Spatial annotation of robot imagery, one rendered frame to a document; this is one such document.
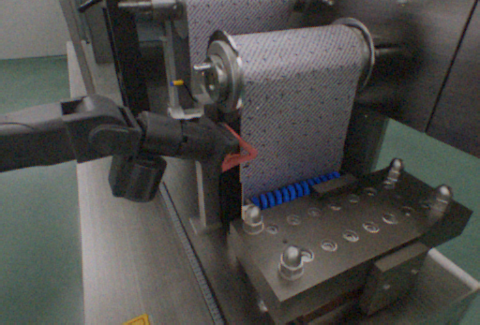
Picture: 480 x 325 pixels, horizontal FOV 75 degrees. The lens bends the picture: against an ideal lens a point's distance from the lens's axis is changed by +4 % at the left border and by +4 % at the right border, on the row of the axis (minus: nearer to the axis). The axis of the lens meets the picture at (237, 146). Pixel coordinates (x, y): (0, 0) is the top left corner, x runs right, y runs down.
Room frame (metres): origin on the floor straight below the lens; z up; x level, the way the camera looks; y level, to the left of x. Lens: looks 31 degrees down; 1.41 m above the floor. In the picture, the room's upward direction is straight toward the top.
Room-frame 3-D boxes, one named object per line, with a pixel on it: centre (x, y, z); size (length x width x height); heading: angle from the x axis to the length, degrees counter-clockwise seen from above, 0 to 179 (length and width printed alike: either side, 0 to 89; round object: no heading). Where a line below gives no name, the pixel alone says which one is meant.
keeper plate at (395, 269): (0.32, -0.26, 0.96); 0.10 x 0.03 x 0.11; 116
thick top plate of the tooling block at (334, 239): (0.40, -0.20, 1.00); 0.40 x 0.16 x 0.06; 116
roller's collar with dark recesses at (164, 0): (0.71, 0.15, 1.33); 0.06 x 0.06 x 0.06; 26
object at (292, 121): (0.49, -0.11, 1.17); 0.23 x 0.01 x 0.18; 116
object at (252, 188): (0.49, -0.12, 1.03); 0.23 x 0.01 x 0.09; 116
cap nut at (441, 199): (0.43, -0.36, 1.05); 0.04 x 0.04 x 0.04
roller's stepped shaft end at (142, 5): (0.68, 0.21, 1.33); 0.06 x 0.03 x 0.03; 116
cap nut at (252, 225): (0.37, -0.03, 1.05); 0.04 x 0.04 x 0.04
